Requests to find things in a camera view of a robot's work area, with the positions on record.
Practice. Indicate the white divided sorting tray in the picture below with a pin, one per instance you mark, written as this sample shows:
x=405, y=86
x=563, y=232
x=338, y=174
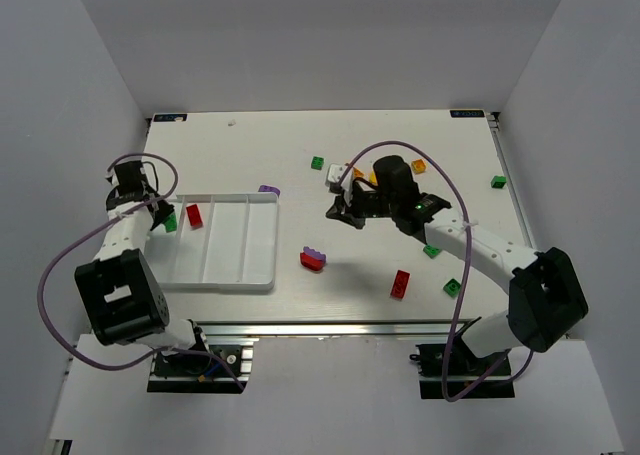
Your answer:
x=234, y=251

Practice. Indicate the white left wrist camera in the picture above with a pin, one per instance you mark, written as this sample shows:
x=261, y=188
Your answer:
x=129, y=176

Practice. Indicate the green 2x2 lego brick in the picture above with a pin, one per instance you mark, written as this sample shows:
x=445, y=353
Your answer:
x=431, y=251

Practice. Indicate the small green lego brick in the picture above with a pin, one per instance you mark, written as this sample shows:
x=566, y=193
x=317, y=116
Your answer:
x=317, y=163

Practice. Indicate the purple lego brick behind tray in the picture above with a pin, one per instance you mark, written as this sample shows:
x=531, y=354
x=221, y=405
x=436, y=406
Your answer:
x=269, y=189

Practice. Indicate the purple lego on red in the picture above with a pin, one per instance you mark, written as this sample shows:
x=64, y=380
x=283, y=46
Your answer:
x=314, y=253

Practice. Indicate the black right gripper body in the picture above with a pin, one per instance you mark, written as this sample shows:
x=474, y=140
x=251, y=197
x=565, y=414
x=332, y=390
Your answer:
x=357, y=204

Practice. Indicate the blue left table label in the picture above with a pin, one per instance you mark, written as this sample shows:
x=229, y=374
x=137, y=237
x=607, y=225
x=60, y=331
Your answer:
x=169, y=117

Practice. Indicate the green 2x3 lego brick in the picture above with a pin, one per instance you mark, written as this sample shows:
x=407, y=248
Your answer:
x=170, y=223

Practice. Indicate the red curved lego brick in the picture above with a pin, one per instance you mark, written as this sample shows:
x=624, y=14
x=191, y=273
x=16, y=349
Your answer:
x=311, y=263

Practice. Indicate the red sloped lego brick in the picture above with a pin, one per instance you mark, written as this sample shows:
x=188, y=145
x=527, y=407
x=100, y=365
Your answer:
x=194, y=216

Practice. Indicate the small orange lego brick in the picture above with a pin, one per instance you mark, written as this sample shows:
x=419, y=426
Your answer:
x=418, y=166

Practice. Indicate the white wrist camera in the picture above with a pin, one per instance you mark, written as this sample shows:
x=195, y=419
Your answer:
x=129, y=176
x=339, y=178

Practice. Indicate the green round stud lego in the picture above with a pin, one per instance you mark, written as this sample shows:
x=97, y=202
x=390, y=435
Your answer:
x=452, y=288

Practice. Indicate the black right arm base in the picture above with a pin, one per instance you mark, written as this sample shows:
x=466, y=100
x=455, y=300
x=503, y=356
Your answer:
x=428, y=359

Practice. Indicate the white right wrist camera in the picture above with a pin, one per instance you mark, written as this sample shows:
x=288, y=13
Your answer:
x=339, y=178

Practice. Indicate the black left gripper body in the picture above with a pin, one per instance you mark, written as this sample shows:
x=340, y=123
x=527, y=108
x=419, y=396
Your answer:
x=163, y=212

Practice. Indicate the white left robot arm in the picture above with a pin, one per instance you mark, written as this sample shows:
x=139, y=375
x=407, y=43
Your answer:
x=123, y=300

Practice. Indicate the blue table label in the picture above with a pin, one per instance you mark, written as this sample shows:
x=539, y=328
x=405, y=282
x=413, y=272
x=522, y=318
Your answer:
x=466, y=113
x=169, y=117

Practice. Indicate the red 2x4 lego brick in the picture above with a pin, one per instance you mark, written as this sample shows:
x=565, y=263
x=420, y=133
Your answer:
x=400, y=285

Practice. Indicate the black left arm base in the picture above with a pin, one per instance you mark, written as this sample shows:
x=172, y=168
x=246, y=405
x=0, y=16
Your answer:
x=176, y=375

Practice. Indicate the green lego at right edge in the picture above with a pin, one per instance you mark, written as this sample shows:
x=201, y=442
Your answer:
x=498, y=182

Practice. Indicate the blue right table label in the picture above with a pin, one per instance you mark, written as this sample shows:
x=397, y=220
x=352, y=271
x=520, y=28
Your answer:
x=466, y=113

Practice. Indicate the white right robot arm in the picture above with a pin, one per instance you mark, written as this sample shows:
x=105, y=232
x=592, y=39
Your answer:
x=545, y=298

